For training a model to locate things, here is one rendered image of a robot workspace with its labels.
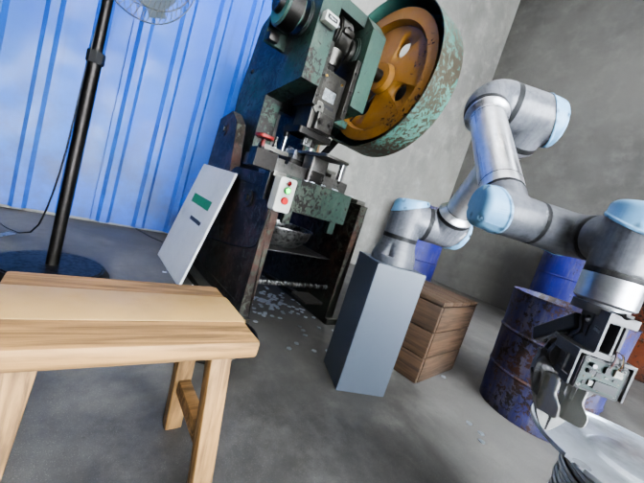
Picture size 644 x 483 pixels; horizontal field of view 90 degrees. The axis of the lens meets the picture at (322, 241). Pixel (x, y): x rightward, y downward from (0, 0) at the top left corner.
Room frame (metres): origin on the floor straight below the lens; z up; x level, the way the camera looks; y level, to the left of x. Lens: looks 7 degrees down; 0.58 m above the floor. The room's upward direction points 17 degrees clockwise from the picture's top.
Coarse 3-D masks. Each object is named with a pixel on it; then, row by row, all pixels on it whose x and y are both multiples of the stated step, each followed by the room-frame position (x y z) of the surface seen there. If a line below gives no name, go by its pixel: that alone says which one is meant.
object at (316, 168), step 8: (304, 152) 1.51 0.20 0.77; (312, 152) 1.46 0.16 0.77; (320, 152) 1.42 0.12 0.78; (304, 160) 1.53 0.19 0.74; (312, 160) 1.49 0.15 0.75; (320, 160) 1.51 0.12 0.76; (328, 160) 1.50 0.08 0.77; (336, 160) 1.42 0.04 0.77; (312, 168) 1.49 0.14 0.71; (320, 168) 1.52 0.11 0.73; (312, 176) 1.49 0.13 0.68; (320, 176) 1.53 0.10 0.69; (320, 184) 1.54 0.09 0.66
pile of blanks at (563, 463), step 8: (560, 456) 0.53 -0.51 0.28; (560, 464) 0.51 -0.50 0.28; (568, 464) 0.49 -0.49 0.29; (552, 472) 0.53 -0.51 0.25; (560, 472) 0.50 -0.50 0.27; (568, 472) 0.48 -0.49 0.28; (576, 472) 0.47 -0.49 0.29; (552, 480) 0.53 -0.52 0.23; (560, 480) 0.49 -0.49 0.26; (568, 480) 0.47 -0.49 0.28; (576, 480) 0.47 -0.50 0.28; (584, 480) 0.45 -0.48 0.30
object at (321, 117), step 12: (324, 84) 1.56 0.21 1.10; (336, 84) 1.60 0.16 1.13; (324, 96) 1.57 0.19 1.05; (336, 96) 1.62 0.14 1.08; (300, 108) 1.61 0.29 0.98; (312, 108) 1.54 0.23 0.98; (324, 108) 1.58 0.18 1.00; (336, 108) 1.63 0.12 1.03; (300, 120) 1.59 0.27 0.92; (312, 120) 1.56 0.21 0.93; (324, 120) 1.56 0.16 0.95; (324, 132) 1.57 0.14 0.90
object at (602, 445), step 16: (592, 416) 0.59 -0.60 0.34; (544, 432) 0.46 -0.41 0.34; (560, 432) 0.49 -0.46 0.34; (576, 432) 0.51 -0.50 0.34; (592, 432) 0.53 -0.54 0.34; (608, 432) 0.55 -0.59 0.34; (624, 432) 0.57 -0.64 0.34; (560, 448) 0.43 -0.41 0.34; (576, 448) 0.46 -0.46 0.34; (592, 448) 0.47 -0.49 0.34; (608, 448) 0.47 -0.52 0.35; (624, 448) 0.49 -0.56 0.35; (640, 448) 0.52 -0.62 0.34; (592, 464) 0.43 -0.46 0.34; (608, 464) 0.44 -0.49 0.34; (624, 464) 0.44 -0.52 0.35; (640, 464) 0.46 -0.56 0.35; (592, 480) 0.39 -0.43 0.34; (608, 480) 0.40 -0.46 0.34; (624, 480) 0.41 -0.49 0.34; (640, 480) 0.41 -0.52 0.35
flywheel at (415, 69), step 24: (384, 24) 1.93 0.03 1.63; (408, 24) 1.83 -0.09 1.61; (432, 24) 1.66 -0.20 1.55; (384, 48) 1.93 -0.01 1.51; (432, 48) 1.62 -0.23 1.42; (384, 72) 1.83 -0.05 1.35; (408, 72) 1.75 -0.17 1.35; (432, 72) 1.59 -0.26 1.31; (384, 96) 1.84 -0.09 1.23; (408, 96) 1.71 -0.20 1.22; (360, 120) 1.94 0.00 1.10; (384, 120) 1.80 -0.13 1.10; (360, 144) 1.96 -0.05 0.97
